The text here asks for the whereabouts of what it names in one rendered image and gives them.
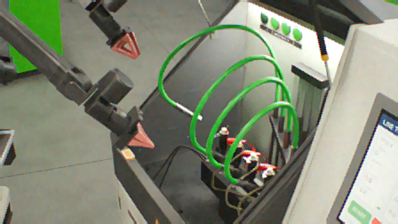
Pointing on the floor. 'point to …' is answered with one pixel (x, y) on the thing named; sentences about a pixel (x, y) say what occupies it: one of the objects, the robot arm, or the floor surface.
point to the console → (346, 117)
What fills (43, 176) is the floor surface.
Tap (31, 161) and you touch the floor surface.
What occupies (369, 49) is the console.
